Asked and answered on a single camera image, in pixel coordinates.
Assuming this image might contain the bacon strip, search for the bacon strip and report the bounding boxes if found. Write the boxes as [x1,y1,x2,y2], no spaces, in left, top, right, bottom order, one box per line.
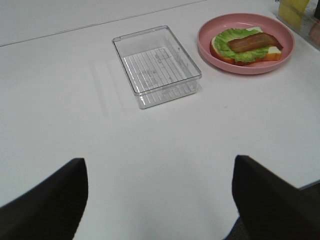
[226,32,283,53]
[308,21,320,44]

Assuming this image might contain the left clear plastic tray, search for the left clear plastic tray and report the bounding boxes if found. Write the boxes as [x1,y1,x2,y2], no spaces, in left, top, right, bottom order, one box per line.
[112,25,202,109]

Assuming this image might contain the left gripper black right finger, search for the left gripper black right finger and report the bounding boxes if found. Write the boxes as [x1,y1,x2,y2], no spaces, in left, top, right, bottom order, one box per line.
[232,155,320,240]

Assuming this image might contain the yellow cheese slice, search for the yellow cheese slice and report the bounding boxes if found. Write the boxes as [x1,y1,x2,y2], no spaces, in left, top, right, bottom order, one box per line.
[277,0,310,28]

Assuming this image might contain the pink round plate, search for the pink round plate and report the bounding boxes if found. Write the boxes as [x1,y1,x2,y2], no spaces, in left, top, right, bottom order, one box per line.
[197,13,295,75]

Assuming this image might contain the bread slice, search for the bread slice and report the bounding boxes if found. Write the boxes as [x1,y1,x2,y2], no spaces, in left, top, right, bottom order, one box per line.
[209,35,282,66]

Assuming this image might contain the green lettuce leaf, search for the green lettuce leaf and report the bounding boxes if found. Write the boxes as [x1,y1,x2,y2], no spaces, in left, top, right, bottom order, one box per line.
[212,27,269,63]

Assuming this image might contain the right clear plastic tray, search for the right clear plastic tray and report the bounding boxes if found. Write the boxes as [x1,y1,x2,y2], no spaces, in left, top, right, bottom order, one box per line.
[277,0,320,50]

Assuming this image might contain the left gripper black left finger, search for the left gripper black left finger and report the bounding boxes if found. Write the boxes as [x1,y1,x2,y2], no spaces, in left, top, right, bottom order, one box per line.
[0,158,89,240]

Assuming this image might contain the clear plastic tray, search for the clear plastic tray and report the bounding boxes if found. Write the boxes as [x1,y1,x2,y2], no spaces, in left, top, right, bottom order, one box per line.
[277,0,320,50]
[112,25,202,109]

